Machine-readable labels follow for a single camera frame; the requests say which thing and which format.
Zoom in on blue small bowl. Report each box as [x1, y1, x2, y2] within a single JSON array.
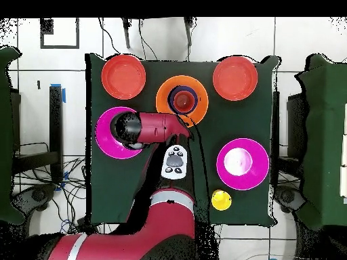
[[167, 85, 199, 116]]

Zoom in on yellow plastic cup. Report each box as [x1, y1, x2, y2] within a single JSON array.
[[211, 189, 232, 211]]

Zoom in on green cloth covered table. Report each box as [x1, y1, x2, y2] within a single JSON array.
[[294, 53, 347, 231], [0, 45, 26, 225]]

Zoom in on dark green tablecloth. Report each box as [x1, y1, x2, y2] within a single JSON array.
[[85, 52, 281, 228]]

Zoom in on orange large bowl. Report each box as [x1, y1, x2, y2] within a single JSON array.
[[155, 74, 209, 129]]

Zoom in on blue tape strip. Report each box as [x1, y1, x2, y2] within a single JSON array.
[[50, 83, 66, 104]]

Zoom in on tangle of black cables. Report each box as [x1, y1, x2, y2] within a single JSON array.
[[13, 142, 87, 235]]

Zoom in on black frame stand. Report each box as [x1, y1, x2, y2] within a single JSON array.
[[12, 85, 64, 185]]

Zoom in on black box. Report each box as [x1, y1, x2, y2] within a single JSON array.
[[286, 92, 308, 159]]

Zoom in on red-orange plastic cup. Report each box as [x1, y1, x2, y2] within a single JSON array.
[[173, 90, 197, 113]]

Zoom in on red shallow bowl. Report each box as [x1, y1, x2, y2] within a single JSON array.
[[100, 53, 147, 101], [212, 56, 259, 102]]

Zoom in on pink large bowl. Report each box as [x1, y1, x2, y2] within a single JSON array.
[[94, 106, 144, 160], [216, 137, 270, 192]]

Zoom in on black cable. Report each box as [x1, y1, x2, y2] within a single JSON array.
[[98, 17, 127, 61]]

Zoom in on black stand leg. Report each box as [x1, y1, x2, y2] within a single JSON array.
[[184, 17, 194, 47], [121, 17, 131, 49]]

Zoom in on black pedestal foot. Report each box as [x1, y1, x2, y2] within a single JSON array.
[[12, 183, 58, 213], [272, 185, 307, 215]]

